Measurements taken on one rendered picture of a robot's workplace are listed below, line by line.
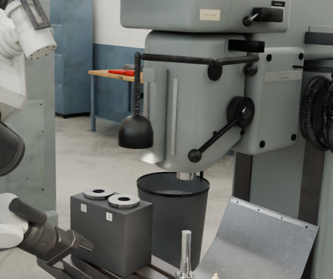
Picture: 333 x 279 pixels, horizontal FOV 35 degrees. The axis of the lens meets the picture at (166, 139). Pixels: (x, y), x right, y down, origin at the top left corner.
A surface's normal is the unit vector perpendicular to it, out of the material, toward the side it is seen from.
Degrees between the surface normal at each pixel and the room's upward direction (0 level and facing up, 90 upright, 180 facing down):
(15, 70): 58
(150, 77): 90
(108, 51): 90
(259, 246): 63
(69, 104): 90
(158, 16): 90
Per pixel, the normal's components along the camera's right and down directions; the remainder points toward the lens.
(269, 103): 0.67, 0.19
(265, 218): -0.64, -0.32
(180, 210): 0.18, 0.29
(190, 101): -0.14, 0.22
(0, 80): 0.78, -0.41
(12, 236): 0.29, 0.68
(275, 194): -0.74, 0.13
